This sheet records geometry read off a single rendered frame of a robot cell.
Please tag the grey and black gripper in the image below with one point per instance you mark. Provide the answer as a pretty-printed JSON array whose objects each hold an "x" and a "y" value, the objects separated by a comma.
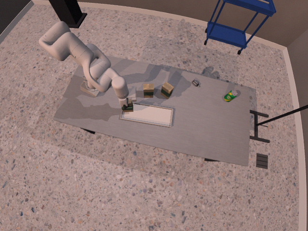
[{"x": 124, "y": 102}]

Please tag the green and yellow drink can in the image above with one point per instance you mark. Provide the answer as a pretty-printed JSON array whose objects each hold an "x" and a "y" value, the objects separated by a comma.
[{"x": 231, "y": 95}]

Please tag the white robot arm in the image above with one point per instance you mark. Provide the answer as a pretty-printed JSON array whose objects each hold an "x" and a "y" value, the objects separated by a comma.
[{"x": 60, "y": 42}]

